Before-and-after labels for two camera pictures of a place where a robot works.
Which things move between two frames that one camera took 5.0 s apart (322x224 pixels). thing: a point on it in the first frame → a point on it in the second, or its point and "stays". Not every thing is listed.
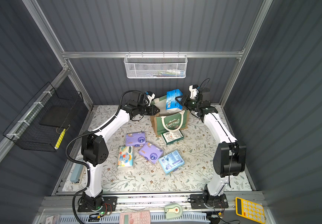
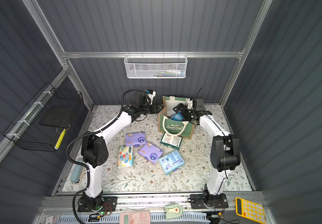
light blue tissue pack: x=171 y=161 stays
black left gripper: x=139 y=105 stays
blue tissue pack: x=172 y=106 → x=177 y=116
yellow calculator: x=249 y=210 stays
